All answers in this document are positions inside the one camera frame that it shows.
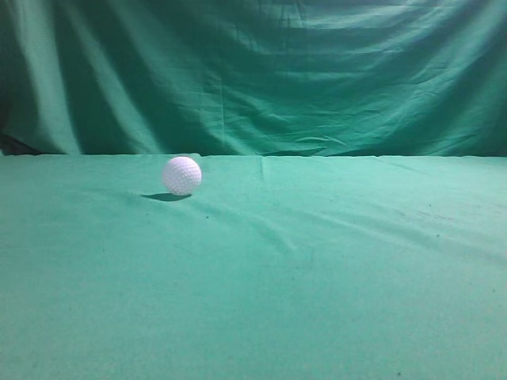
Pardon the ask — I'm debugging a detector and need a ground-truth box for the white dimpled golf ball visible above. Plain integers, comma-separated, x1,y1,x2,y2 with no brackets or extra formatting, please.
162,157,202,196

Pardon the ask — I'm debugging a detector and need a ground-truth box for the green table cloth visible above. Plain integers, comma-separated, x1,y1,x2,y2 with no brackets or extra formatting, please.
1,155,506,379

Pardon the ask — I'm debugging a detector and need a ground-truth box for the green backdrop cloth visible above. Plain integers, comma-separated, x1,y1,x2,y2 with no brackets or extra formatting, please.
1,1,506,156

